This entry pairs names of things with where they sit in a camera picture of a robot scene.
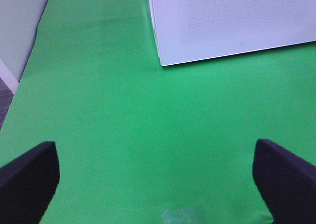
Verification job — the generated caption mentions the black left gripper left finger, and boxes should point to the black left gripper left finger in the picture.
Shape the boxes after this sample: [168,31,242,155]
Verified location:
[0,141,60,224]

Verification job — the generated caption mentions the white microwave door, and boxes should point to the white microwave door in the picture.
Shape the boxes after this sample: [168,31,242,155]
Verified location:
[149,0,316,66]

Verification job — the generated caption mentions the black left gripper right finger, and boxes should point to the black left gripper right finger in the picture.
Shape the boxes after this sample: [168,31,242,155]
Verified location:
[252,139,316,224]

